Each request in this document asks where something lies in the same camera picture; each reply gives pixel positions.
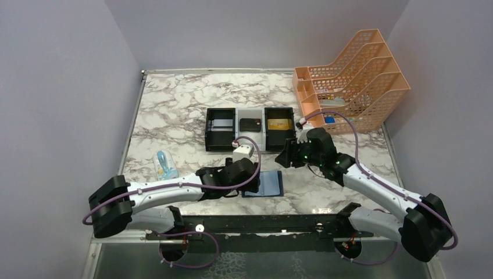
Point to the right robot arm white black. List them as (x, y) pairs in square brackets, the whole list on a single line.
[(419, 223)]

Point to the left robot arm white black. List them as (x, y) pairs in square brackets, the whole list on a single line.
[(114, 203)]

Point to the silver card in bin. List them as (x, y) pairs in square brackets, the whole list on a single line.
[(222, 125)]

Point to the aluminium table frame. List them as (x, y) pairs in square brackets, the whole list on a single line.
[(171, 116)]

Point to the blue card holder wallet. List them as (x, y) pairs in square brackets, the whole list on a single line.
[(271, 185)]

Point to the black card in bin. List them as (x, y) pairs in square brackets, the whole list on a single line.
[(246, 129)]

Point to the orange plastic file organizer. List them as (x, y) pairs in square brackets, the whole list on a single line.
[(362, 86)]

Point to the blue clear packaged item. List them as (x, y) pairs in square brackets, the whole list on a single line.
[(165, 168)]

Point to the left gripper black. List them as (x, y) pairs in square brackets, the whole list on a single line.
[(254, 188)]

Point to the black left sorting bin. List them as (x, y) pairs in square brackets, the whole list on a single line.
[(219, 141)]

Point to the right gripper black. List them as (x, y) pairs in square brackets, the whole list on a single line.
[(289, 153)]

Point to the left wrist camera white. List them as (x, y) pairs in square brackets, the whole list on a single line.
[(242, 151)]

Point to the black metal mounting rail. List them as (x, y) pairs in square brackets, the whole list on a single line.
[(259, 233)]

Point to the gold card in bin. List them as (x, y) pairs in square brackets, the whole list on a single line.
[(279, 124)]

